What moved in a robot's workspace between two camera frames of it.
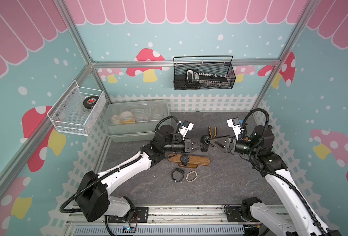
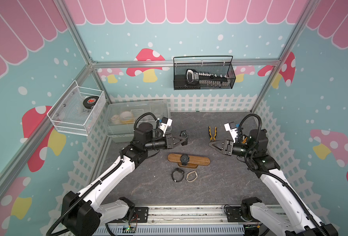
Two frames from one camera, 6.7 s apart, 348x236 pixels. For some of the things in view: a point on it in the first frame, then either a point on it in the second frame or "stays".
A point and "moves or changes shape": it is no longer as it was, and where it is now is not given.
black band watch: [205, 139] moves or changes shape
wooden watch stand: [194, 161] stays
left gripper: [196, 148] -> [168, 140]
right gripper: [223, 148] stays
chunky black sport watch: [184, 159] stays
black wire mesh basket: [206, 72] stays
